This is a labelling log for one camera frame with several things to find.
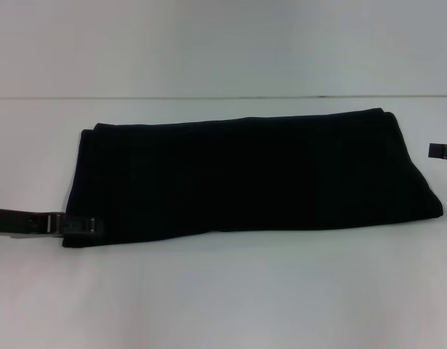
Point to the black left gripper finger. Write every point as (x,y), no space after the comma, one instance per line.
(77,227)

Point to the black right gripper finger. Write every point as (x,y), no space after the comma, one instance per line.
(443,151)

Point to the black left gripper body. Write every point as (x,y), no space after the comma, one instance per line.
(16,223)

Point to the black shirt with FREE print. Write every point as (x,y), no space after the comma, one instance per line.
(245,174)

